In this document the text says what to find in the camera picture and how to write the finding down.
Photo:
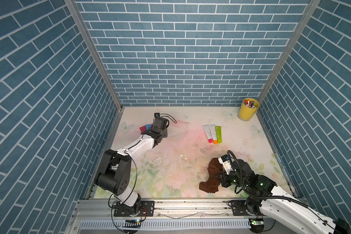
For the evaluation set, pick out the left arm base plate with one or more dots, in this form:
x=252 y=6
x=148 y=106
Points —
x=146 y=207

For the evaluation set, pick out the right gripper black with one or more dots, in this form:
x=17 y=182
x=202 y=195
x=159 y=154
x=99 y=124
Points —
x=223 y=179

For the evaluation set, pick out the blue toothpaste tube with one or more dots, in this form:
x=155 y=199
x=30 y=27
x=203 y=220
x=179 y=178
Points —
x=148 y=126

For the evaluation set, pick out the white orange-cap toothpaste tube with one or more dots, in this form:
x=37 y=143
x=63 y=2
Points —
x=213 y=134

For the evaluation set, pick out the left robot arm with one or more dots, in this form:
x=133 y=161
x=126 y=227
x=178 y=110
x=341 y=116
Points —
x=113 y=173

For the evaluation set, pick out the white pink-cap toothpaste tube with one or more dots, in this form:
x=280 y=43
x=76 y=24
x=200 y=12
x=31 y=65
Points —
x=207 y=131

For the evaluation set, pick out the pens in cup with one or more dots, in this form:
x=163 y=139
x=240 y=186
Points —
x=249 y=103

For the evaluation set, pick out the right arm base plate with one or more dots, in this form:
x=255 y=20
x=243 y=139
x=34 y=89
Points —
x=239 y=208

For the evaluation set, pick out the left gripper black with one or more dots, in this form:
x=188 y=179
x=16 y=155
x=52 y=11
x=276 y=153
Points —
x=165 y=132

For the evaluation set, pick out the green toothpaste tube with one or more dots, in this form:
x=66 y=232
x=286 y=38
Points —
x=218 y=131

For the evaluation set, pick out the aluminium front rail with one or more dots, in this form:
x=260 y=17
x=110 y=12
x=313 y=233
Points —
x=163 y=208

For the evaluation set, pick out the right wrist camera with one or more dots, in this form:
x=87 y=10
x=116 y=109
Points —
x=226 y=163

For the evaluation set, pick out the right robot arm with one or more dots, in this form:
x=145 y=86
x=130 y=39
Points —
x=267 y=198

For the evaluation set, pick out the yellow cup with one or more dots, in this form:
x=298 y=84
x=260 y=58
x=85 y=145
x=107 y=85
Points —
x=245 y=113

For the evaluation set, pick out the brown cloth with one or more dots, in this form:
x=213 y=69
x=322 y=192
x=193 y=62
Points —
x=212 y=184

